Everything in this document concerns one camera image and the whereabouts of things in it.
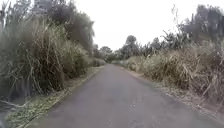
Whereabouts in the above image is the grass verge with litter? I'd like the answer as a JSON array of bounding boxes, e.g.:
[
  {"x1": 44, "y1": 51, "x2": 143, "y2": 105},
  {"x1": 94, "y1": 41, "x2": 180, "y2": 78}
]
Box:
[{"x1": 3, "y1": 65, "x2": 105, "y2": 128}]

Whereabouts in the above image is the dry grass verge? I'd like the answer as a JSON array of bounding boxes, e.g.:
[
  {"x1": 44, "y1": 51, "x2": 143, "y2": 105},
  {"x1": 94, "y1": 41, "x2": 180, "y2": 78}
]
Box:
[{"x1": 124, "y1": 66, "x2": 224, "y2": 123}]

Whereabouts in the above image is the row of trees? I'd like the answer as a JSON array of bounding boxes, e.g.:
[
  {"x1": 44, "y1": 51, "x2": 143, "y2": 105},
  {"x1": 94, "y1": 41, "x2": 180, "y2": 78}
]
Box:
[{"x1": 31, "y1": 0, "x2": 224, "y2": 61}]

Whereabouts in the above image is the tall reed grass bank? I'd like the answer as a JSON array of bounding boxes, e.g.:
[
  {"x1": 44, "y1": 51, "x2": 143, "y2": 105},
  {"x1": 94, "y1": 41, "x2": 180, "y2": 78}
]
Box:
[{"x1": 0, "y1": 14, "x2": 107, "y2": 104}]

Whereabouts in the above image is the dry brush bank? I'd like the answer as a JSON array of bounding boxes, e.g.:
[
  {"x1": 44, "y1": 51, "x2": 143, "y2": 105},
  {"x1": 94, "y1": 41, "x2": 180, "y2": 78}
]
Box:
[{"x1": 111, "y1": 41, "x2": 224, "y2": 108}]

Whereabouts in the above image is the grey asphalt road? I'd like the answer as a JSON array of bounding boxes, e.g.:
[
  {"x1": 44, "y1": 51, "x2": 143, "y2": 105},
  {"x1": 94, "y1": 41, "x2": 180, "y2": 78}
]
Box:
[{"x1": 25, "y1": 63, "x2": 224, "y2": 128}]

